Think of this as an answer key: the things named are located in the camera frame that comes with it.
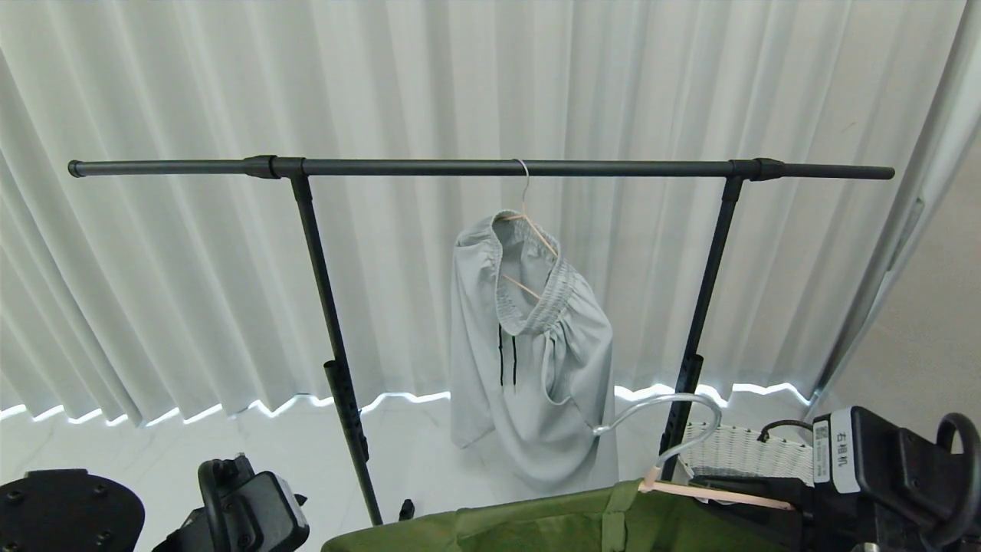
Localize white laundry basket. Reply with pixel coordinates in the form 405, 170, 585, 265
678, 419, 815, 485

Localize green garment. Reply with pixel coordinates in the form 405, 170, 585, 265
322, 479, 790, 552

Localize black cable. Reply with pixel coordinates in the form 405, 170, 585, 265
198, 458, 232, 552
920, 414, 981, 550

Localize white curtain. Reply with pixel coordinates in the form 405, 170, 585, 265
0, 0, 963, 426

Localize pale grey shorts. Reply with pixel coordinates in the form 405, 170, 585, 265
448, 211, 620, 495

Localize pink clothes hanger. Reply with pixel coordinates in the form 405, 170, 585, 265
497, 159, 560, 301
594, 393, 798, 511

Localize black clothes rack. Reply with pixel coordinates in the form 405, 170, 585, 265
67, 156, 896, 527

